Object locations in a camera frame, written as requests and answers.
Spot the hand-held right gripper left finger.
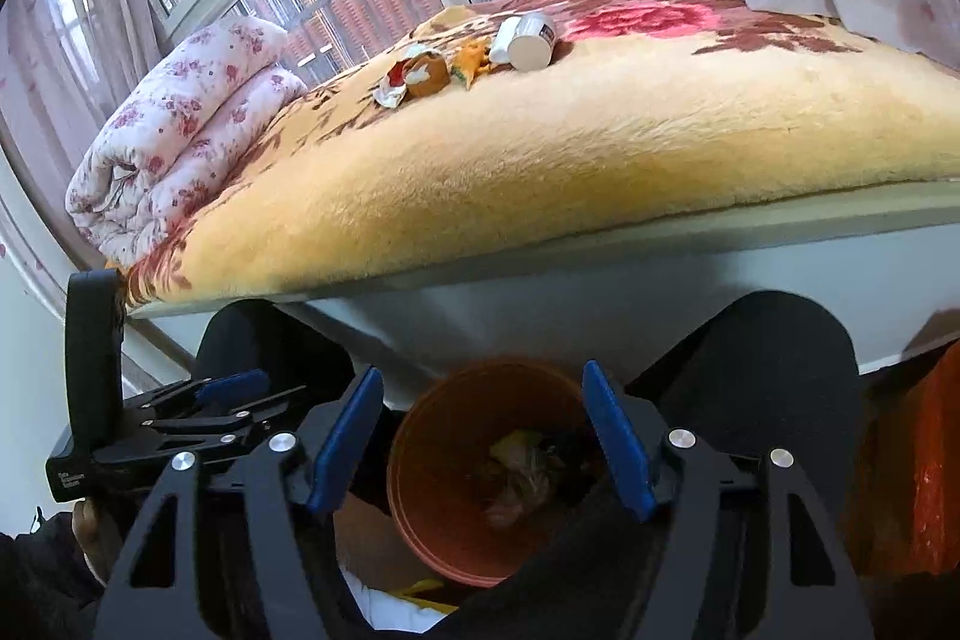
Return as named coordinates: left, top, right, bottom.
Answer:
left=94, top=366, right=385, bottom=640

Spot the person's left hand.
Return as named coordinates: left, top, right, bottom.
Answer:
left=73, top=497, right=126, bottom=582

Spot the person's left forearm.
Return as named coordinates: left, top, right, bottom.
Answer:
left=0, top=511, right=107, bottom=640

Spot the orange plastic bag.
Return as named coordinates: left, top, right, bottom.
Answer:
left=859, top=343, right=960, bottom=581

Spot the brown cardboard piece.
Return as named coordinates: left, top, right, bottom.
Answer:
left=334, top=496, right=425, bottom=600

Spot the small yellow orange wrapper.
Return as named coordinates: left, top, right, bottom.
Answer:
left=448, top=38, right=497, bottom=90

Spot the white plastic bottle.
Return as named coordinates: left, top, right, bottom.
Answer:
left=490, top=11, right=558, bottom=71

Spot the orange plastic bin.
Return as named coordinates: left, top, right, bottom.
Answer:
left=386, top=358, right=610, bottom=588

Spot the yellow floral plush blanket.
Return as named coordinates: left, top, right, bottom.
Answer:
left=124, top=0, right=960, bottom=311

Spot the crumpled white red wrapper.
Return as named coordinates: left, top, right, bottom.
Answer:
left=373, top=46, right=421, bottom=110

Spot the person's right leg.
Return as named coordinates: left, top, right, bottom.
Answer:
left=442, top=291, right=860, bottom=640

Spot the sheer pinkish curtain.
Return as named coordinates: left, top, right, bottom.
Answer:
left=0, top=0, right=177, bottom=326

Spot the folded pink floral quilt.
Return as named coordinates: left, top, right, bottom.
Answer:
left=66, top=16, right=308, bottom=266

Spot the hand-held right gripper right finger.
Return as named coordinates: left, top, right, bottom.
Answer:
left=583, top=361, right=875, bottom=640

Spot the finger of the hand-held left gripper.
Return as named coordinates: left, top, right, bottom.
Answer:
left=121, top=370, right=272, bottom=422
left=112, top=385, right=310, bottom=470

